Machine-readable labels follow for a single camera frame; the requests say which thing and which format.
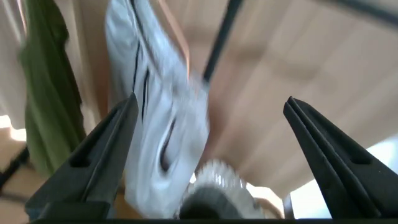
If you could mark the pale grey garment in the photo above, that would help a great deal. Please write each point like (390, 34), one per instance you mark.
(174, 124)

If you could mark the pink clothes hanger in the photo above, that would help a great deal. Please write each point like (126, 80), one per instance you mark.
(178, 34)

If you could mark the white laundry basket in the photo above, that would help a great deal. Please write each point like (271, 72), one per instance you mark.
(224, 189)

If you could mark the green printed shirt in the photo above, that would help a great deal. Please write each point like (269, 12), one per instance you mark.
(49, 93)

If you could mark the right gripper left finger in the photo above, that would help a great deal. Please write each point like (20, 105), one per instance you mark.
(90, 186)

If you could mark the black clothes rack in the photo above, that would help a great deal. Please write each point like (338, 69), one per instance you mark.
(222, 37)

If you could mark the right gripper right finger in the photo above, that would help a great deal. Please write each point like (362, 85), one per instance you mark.
(348, 186)

